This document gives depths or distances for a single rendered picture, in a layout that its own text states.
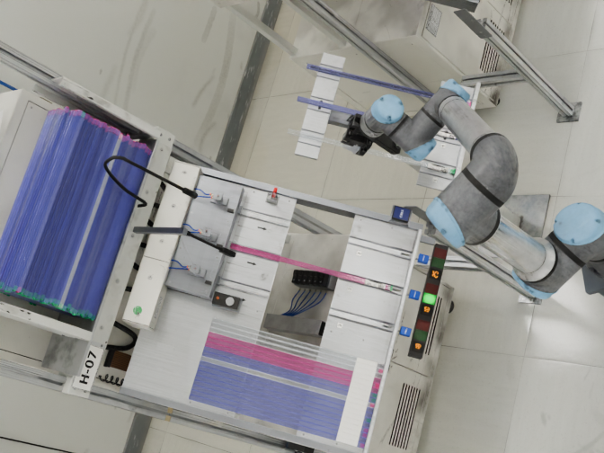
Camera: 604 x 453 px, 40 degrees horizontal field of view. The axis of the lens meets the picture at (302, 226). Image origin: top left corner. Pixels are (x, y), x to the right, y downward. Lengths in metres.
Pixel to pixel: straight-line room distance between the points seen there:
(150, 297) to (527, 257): 1.03
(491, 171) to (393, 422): 1.36
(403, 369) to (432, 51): 1.14
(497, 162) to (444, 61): 1.37
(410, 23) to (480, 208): 1.37
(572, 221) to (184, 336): 1.11
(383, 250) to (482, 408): 0.84
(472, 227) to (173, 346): 0.99
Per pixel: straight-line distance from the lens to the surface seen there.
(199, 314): 2.45
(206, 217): 2.45
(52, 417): 4.04
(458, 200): 1.84
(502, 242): 1.98
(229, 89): 4.56
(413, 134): 2.19
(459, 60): 3.25
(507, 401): 3.03
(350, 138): 2.35
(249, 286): 2.45
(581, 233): 2.16
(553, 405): 2.95
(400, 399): 3.00
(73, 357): 2.34
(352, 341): 2.42
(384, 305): 2.45
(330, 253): 2.84
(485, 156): 1.85
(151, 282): 2.41
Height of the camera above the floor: 2.58
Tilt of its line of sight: 41 degrees down
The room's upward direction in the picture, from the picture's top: 61 degrees counter-clockwise
